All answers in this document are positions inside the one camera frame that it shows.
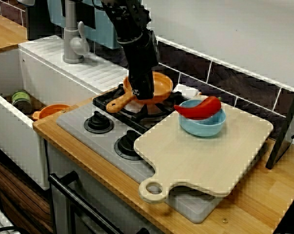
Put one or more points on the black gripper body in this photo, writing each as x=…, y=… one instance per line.
x=142, y=56

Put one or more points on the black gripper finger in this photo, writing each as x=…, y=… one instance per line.
x=142, y=85

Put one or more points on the red toy chili pepper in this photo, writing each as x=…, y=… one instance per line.
x=200, y=108

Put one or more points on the light blue plastic bowl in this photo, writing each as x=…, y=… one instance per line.
x=202, y=128

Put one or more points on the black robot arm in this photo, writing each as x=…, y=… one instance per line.
x=127, y=19

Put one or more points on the orange toy frying pan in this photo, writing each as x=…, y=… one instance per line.
x=161, y=85

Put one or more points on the black burner grate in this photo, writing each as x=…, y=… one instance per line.
x=105, y=101

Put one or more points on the small white toy container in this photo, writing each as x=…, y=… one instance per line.
x=185, y=90

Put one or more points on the teal box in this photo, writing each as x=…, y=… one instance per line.
x=100, y=24

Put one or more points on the black stove knob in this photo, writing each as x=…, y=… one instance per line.
x=127, y=145
x=99, y=122

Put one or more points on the grey toy stove top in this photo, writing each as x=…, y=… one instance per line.
x=71, y=119

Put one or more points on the white toy sink unit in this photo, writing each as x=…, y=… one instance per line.
x=54, y=80

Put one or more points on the wooden countertop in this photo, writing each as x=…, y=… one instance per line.
x=88, y=158

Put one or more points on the orange toy pot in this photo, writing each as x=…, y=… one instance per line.
x=51, y=109

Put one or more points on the pale wooden cutting board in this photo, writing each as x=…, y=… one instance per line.
x=198, y=161

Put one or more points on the green toy can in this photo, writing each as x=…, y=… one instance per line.
x=21, y=100

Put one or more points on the wooden side table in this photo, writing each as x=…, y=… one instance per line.
x=5, y=31

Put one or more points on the white toy oven cabinet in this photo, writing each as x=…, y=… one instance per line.
x=61, y=207

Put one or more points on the dark upright panel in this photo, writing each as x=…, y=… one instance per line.
x=285, y=126

